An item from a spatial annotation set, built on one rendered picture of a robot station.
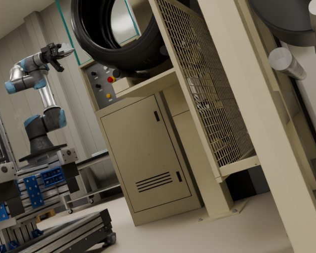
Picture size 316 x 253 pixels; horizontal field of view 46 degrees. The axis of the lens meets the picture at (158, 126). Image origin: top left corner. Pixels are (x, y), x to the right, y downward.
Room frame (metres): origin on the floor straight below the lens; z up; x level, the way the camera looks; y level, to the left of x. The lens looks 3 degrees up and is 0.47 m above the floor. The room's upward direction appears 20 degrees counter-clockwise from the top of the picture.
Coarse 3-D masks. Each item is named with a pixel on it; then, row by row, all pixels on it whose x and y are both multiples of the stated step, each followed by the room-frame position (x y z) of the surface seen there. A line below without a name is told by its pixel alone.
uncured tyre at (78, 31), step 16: (80, 0) 1.83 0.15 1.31; (96, 0) 2.06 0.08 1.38; (112, 0) 2.07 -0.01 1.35; (160, 0) 1.67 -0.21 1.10; (80, 16) 1.85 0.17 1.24; (96, 16) 2.09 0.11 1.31; (176, 16) 1.72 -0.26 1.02; (80, 32) 1.85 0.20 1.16; (96, 32) 2.09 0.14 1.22; (112, 32) 2.12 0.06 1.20; (144, 32) 1.71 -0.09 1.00; (160, 32) 1.71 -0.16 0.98; (96, 48) 1.82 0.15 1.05; (112, 48) 2.11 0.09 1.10; (128, 48) 1.76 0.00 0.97; (144, 48) 1.74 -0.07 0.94; (176, 48) 1.91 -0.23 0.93; (112, 64) 1.84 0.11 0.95; (128, 64) 1.81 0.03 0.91; (144, 64) 1.84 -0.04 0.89
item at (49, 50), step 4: (52, 44) 2.03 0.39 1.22; (56, 44) 2.05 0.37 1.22; (60, 44) 2.08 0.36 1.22; (44, 48) 2.08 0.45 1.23; (48, 48) 2.05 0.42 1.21; (52, 48) 2.05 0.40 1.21; (56, 48) 2.04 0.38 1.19; (44, 52) 2.08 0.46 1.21; (48, 52) 2.05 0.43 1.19; (52, 52) 2.05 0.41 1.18; (56, 52) 2.04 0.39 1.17; (40, 56) 2.07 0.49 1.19; (44, 56) 2.09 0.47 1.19; (52, 56) 2.05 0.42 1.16; (56, 56) 2.04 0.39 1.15; (60, 56) 2.06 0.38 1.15; (44, 60) 2.09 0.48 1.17
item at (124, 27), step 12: (60, 0) 2.79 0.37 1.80; (120, 0) 2.60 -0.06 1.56; (60, 12) 2.80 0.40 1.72; (120, 12) 2.61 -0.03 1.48; (120, 24) 2.63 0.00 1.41; (132, 24) 2.59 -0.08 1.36; (72, 36) 2.79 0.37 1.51; (120, 36) 2.64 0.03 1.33; (132, 36) 2.60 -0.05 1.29; (84, 60) 2.78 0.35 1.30
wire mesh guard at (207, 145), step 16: (176, 0) 1.45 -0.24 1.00; (160, 16) 1.20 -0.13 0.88; (192, 16) 1.64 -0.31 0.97; (176, 32) 1.33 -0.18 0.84; (192, 32) 1.53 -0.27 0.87; (208, 32) 1.83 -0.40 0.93; (176, 64) 1.20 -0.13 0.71; (224, 80) 1.77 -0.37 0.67; (192, 96) 1.25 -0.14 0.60; (224, 96) 1.66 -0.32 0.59; (192, 112) 1.20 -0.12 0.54; (240, 112) 1.86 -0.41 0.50; (208, 144) 1.20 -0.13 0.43; (224, 160) 1.33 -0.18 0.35; (224, 176) 1.24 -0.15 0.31
